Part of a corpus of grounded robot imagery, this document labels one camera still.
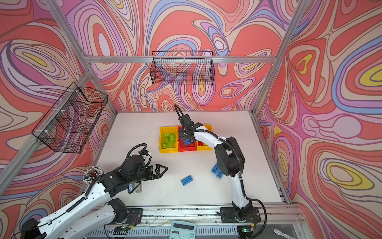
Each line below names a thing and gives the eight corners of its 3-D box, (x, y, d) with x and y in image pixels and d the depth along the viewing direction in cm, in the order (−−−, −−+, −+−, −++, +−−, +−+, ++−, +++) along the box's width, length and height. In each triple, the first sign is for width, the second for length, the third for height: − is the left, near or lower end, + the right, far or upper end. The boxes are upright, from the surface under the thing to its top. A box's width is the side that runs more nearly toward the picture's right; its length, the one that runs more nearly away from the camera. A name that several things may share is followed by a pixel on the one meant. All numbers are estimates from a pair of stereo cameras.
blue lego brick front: (183, 186, 85) (183, 185, 84) (181, 181, 87) (181, 180, 85) (193, 181, 87) (193, 180, 85) (190, 176, 89) (190, 175, 87)
